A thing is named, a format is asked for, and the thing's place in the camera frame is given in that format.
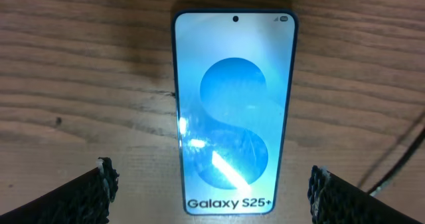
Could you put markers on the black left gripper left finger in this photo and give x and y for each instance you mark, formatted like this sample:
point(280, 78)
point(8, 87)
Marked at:
point(84, 200)

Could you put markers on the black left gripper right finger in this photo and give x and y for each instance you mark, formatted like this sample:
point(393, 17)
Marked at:
point(332, 200)

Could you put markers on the blue Samsung Galaxy smartphone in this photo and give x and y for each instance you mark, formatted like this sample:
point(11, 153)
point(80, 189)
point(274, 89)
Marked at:
point(233, 73)

